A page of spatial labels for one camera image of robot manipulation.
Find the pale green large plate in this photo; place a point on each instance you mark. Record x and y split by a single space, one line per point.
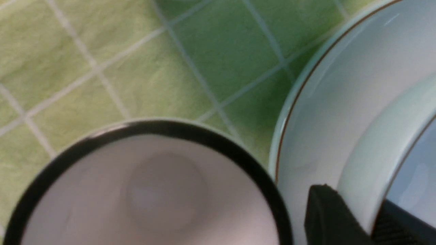
375 57

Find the green checkered tablecloth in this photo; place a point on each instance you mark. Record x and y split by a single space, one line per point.
69 67

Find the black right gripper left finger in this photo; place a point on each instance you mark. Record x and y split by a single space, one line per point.
329 221

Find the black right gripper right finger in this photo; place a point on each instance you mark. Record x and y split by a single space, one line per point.
395 226

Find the pale green shallow bowl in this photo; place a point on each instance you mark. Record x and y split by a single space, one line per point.
383 148

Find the black-rimmed white cup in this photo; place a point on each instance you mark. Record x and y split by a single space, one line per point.
151 182

